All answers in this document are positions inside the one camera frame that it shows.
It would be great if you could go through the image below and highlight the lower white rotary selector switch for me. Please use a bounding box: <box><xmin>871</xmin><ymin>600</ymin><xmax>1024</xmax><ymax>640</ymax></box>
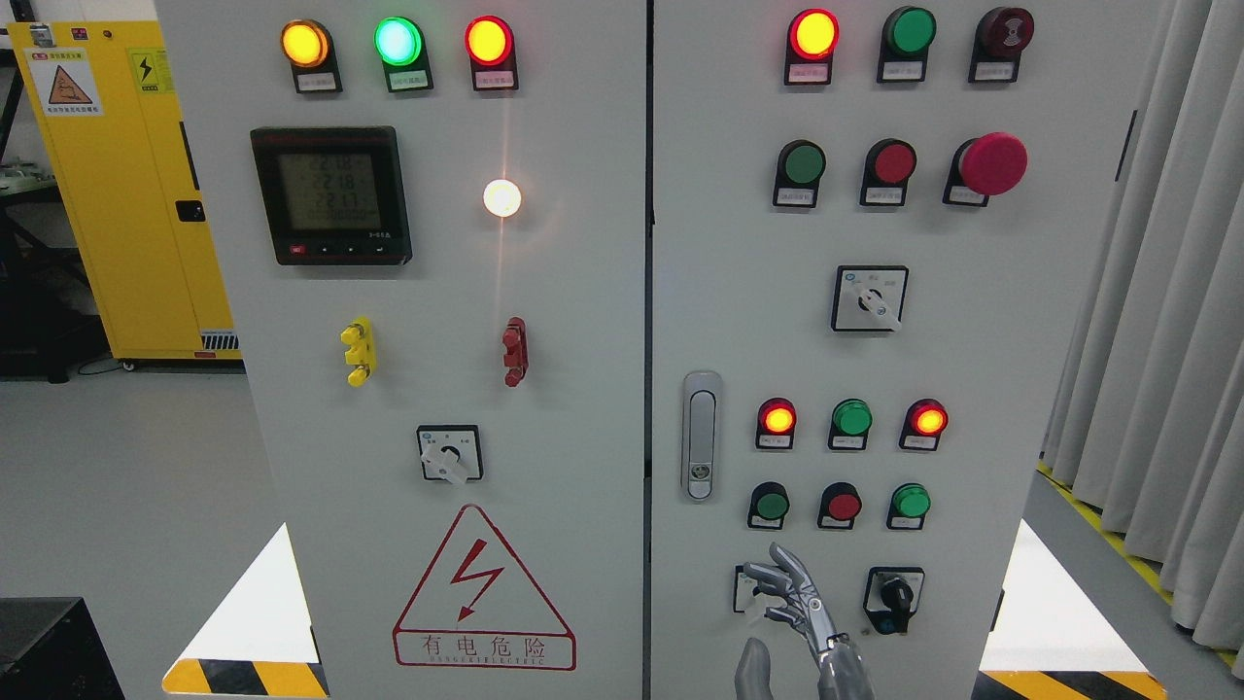
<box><xmin>733</xmin><ymin>566</ymin><xmax>786</xmax><ymax>624</ymax></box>

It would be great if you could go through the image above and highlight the dark red buzzer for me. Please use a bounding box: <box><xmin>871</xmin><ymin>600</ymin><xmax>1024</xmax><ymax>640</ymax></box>
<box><xmin>967</xmin><ymin>6</ymin><xmax>1035</xmax><ymax>85</ymax></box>

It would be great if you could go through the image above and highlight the silver cabinet door handle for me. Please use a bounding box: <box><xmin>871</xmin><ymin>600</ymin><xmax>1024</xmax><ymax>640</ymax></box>
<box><xmin>680</xmin><ymin>371</ymin><xmax>724</xmax><ymax>502</ymax></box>

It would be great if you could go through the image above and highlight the black digital power meter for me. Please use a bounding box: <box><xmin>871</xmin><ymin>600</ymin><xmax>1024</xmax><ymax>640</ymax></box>
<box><xmin>250</xmin><ymin>126</ymin><xmax>412</xmax><ymax>265</ymax></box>

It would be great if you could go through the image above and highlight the green lamp button lower right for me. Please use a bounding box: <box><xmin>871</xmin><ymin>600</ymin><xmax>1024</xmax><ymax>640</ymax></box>
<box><xmin>884</xmin><ymin>482</ymin><xmax>932</xmax><ymax>531</ymax></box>

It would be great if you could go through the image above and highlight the green unlit lamp top right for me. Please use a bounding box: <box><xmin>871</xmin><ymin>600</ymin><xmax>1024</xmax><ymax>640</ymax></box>
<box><xmin>876</xmin><ymin>5</ymin><xmax>937</xmax><ymax>85</ymax></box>

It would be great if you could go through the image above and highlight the left door rotary selector switch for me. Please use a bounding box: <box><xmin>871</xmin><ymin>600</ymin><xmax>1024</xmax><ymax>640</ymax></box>
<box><xmin>415</xmin><ymin>424</ymin><xmax>484</xmax><ymax>484</ymax></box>

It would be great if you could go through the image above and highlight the red terminal connector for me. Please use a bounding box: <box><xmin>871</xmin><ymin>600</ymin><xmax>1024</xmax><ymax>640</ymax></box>
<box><xmin>501</xmin><ymin>316</ymin><xmax>529</xmax><ymax>387</ymax></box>

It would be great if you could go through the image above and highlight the black key selector switch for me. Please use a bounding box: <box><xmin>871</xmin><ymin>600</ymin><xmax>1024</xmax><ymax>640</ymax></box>
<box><xmin>862</xmin><ymin>566</ymin><xmax>926</xmax><ymax>635</ymax></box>

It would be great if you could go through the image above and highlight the red stop push button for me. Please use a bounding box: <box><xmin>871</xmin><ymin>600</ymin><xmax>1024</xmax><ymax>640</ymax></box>
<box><xmin>817</xmin><ymin>481</ymin><xmax>863</xmax><ymax>531</ymax></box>

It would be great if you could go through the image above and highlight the red lit indicator lamp left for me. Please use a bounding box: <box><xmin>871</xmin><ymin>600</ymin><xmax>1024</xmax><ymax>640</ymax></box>
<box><xmin>464</xmin><ymin>15</ymin><xmax>519</xmax><ymax>91</ymax></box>

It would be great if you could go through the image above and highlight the grey electrical control cabinet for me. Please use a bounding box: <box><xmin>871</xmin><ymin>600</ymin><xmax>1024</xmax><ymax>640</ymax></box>
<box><xmin>156</xmin><ymin>1</ymin><xmax>1164</xmax><ymax>699</ymax></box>

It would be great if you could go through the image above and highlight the white lit indicator lamp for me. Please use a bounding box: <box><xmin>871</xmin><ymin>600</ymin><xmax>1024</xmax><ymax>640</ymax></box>
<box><xmin>481</xmin><ymin>178</ymin><xmax>524</xmax><ymax>219</ymax></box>

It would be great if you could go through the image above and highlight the upper right rotary selector switch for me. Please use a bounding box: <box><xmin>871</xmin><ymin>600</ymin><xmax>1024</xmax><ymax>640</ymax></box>
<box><xmin>830</xmin><ymin>264</ymin><xmax>908</xmax><ymax>333</ymax></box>

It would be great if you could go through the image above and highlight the yellow terminal connector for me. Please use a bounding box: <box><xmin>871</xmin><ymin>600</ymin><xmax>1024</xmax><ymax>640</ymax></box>
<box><xmin>340</xmin><ymin>316</ymin><xmax>377</xmax><ymax>387</ymax></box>

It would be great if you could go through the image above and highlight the red indicator lamp lower left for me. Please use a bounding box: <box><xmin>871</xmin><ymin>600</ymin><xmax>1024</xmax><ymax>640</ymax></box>
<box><xmin>754</xmin><ymin>395</ymin><xmax>797</xmax><ymax>449</ymax></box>

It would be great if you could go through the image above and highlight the red push button upper row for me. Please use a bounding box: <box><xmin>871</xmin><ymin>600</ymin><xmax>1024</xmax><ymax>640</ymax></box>
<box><xmin>860</xmin><ymin>138</ymin><xmax>918</xmax><ymax>206</ymax></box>

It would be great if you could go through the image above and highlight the grey curtain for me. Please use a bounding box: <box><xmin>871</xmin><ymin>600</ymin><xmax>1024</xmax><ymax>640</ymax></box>
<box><xmin>1042</xmin><ymin>1</ymin><xmax>1243</xmax><ymax>652</ymax></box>

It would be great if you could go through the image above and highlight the red emergency stop mushroom button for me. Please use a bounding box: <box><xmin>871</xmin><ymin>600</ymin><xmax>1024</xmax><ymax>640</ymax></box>
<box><xmin>943</xmin><ymin>131</ymin><xmax>1029</xmax><ymax>206</ymax></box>

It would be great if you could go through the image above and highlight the yellow safety storage cabinet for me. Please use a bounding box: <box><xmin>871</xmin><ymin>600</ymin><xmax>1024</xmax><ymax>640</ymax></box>
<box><xmin>7</xmin><ymin>19</ymin><xmax>241</xmax><ymax>363</ymax></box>

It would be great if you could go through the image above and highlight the green start push button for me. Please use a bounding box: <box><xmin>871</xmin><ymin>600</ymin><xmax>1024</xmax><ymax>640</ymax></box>
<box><xmin>746</xmin><ymin>481</ymin><xmax>790</xmax><ymax>528</ymax></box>

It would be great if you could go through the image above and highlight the green indicator lamp lower middle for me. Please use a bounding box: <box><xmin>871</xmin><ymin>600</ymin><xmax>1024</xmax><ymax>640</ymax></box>
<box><xmin>827</xmin><ymin>398</ymin><xmax>875</xmax><ymax>451</ymax></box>

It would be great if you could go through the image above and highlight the silver robotic hand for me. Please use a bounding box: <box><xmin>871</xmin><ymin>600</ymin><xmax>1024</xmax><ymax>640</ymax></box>
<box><xmin>743</xmin><ymin>543</ymin><xmax>876</xmax><ymax>699</ymax></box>

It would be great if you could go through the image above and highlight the green push button upper row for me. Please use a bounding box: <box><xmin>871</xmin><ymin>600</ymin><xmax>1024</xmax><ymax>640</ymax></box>
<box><xmin>773</xmin><ymin>139</ymin><xmax>826</xmax><ymax>209</ymax></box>

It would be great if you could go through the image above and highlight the red high voltage warning sticker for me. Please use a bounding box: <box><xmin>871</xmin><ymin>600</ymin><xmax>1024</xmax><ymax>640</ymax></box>
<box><xmin>392</xmin><ymin>504</ymin><xmax>577</xmax><ymax>671</ymax></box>

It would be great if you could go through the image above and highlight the green lit indicator lamp top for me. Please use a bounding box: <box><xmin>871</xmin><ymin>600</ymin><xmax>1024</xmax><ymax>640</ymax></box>
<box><xmin>373</xmin><ymin>17</ymin><xmax>432</xmax><ymax>93</ymax></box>

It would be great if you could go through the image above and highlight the red lit lamp lower right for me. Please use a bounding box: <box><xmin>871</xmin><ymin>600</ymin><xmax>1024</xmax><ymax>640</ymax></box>
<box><xmin>898</xmin><ymin>398</ymin><xmax>950</xmax><ymax>453</ymax></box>

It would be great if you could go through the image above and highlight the red lit lamp right door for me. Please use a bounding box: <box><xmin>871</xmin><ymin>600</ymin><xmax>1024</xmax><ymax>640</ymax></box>
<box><xmin>782</xmin><ymin>7</ymin><xmax>840</xmax><ymax>86</ymax></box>

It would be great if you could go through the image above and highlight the black box bottom left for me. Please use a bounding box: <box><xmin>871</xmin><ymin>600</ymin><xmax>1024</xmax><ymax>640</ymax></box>
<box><xmin>1</xmin><ymin>597</ymin><xmax>124</xmax><ymax>699</ymax></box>

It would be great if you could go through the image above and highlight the orange indicator lamp top left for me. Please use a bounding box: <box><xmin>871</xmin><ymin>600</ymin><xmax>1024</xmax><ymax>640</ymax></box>
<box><xmin>281</xmin><ymin>17</ymin><xmax>343</xmax><ymax>94</ymax></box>

